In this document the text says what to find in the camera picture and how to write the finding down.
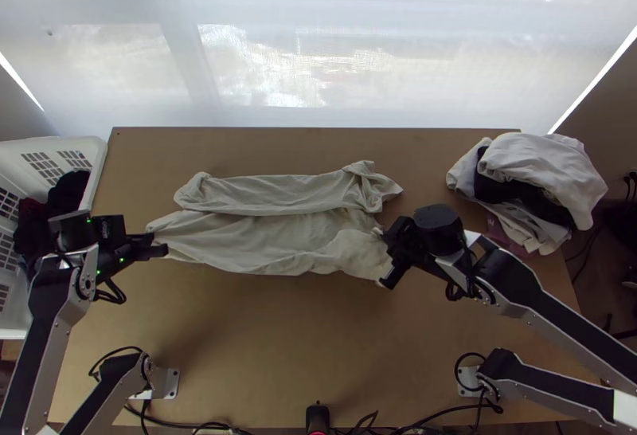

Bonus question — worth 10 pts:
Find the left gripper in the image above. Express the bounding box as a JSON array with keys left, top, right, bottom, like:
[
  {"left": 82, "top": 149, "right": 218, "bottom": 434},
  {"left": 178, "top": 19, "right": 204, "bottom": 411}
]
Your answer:
[{"left": 116, "top": 232, "right": 170, "bottom": 268}]

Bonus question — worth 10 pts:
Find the white t-shirt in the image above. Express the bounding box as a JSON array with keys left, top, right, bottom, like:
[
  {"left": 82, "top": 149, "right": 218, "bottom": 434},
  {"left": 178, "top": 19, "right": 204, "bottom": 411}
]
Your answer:
[{"left": 145, "top": 159, "right": 404, "bottom": 288}]

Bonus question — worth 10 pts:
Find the heap of clothes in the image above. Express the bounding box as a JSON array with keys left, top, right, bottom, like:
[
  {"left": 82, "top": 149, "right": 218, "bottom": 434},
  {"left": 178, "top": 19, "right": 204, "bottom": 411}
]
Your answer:
[{"left": 12, "top": 170, "right": 94, "bottom": 276}]

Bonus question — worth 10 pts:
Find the white laundry basket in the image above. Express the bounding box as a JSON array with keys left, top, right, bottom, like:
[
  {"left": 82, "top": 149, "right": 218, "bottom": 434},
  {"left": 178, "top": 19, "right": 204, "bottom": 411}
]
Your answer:
[{"left": 0, "top": 135, "right": 110, "bottom": 340}]

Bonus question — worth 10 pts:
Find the pile of folded clothes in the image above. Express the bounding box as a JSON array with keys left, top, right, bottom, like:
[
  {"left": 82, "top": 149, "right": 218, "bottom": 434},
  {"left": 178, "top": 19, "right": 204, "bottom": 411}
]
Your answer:
[{"left": 446, "top": 131, "right": 610, "bottom": 257}]

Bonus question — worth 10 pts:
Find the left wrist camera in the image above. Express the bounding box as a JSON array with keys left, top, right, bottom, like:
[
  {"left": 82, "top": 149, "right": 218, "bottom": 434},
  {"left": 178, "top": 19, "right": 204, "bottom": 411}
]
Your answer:
[{"left": 92, "top": 214, "right": 126, "bottom": 243}]

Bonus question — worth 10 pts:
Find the black cable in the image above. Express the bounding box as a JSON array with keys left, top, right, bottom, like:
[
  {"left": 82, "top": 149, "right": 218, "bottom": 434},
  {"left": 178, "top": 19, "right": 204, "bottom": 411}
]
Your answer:
[
  {"left": 91, "top": 275, "right": 128, "bottom": 307},
  {"left": 124, "top": 398, "right": 498, "bottom": 435},
  {"left": 88, "top": 345, "right": 146, "bottom": 382},
  {"left": 454, "top": 351, "right": 505, "bottom": 412}
]

